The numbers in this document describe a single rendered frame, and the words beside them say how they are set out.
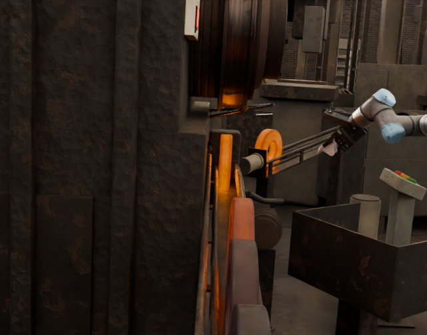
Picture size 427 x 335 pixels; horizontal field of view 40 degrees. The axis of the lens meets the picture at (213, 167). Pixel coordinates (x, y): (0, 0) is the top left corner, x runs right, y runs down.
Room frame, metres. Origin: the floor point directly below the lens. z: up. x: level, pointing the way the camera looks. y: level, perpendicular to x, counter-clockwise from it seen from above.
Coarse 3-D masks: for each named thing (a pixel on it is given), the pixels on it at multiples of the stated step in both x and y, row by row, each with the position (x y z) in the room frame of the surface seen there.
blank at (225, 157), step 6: (222, 138) 1.60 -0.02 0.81; (228, 138) 1.60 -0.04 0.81; (222, 144) 1.58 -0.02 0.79; (228, 144) 1.58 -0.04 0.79; (222, 150) 1.57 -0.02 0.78; (228, 150) 1.57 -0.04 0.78; (222, 156) 1.56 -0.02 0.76; (228, 156) 1.56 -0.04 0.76; (222, 162) 1.56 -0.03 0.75; (228, 162) 1.56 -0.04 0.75; (222, 168) 1.56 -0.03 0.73; (228, 168) 1.56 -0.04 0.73; (222, 174) 1.56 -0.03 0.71; (228, 174) 1.56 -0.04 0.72; (222, 180) 1.57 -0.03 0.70; (228, 180) 1.57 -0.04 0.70; (222, 186) 1.59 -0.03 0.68; (228, 186) 1.59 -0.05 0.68
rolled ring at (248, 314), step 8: (240, 304) 0.57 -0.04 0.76; (248, 304) 0.58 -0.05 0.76; (256, 304) 0.58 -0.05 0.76; (232, 312) 0.60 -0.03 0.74; (240, 312) 0.55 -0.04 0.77; (248, 312) 0.55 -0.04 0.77; (256, 312) 0.55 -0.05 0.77; (264, 312) 0.55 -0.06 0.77; (232, 320) 0.60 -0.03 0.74; (240, 320) 0.53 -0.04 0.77; (248, 320) 0.53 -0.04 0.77; (256, 320) 0.53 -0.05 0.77; (264, 320) 0.54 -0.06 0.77; (232, 328) 0.59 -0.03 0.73; (240, 328) 0.52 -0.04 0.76; (248, 328) 0.52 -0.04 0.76; (256, 328) 0.52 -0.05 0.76; (264, 328) 0.52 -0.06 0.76
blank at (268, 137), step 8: (264, 136) 2.09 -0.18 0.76; (272, 136) 2.12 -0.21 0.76; (280, 136) 2.17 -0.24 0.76; (256, 144) 2.08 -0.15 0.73; (264, 144) 2.08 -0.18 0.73; (272, 144) 2.16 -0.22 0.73; (280, 144) 2.18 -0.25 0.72; (272, 152) 2.16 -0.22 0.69; (280, 152) 2.18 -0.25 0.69; (272, 168) 2.14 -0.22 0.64
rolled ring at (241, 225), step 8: (232, 200) 0.92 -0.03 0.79; (240, 200) 0.91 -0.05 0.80; (248, 200) 0.92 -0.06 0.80; (232, 208) 0.90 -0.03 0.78; (240, 208) 0.89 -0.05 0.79; (248, 208) 0.89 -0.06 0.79; (232, 216) 0.89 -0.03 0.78; (240, 216) 0.87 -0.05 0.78; (248, 216) 0.87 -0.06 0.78; (232, 224) 0.87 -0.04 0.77; (240, 224) 0.86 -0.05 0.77; (248, 224) 0.86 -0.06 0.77; (232, 232) 0.86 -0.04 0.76; (240, 232) 0.85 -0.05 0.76; (248, 232) 0.85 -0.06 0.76
